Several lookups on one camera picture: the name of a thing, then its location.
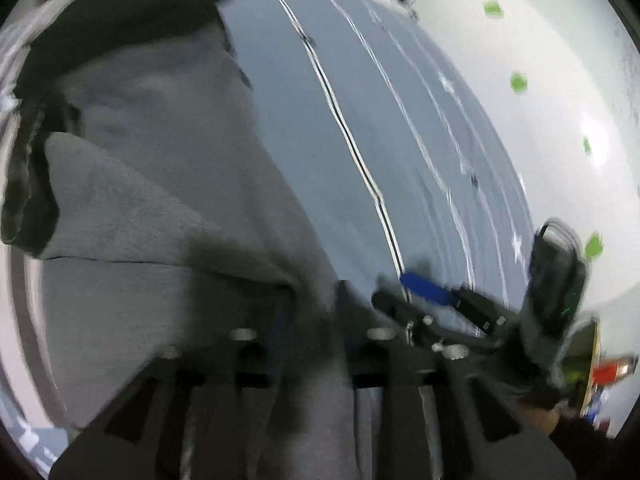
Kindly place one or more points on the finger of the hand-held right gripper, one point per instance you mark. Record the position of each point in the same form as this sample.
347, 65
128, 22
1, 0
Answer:
425, 287
400, 310

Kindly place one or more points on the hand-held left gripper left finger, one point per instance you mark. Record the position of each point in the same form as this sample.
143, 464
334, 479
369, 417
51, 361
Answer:
235, 360

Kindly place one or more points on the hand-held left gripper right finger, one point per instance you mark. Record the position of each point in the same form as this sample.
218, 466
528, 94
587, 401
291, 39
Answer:
350, 320

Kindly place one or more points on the grey garment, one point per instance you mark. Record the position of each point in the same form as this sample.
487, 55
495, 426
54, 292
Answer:
150, 185

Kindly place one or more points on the person's right forearm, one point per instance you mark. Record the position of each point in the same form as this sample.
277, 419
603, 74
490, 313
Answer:
575, 440

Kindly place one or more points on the green apple sticker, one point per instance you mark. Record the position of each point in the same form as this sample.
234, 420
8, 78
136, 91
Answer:
492, 8
593, 246
518, 81
587, 145

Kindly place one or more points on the red container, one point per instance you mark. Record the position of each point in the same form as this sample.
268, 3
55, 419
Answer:
607, 372

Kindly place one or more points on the white bed headboard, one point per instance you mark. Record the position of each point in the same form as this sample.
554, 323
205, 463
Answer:
550, 125

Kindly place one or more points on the black garment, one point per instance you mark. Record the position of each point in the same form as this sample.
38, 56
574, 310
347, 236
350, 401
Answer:
115, 20

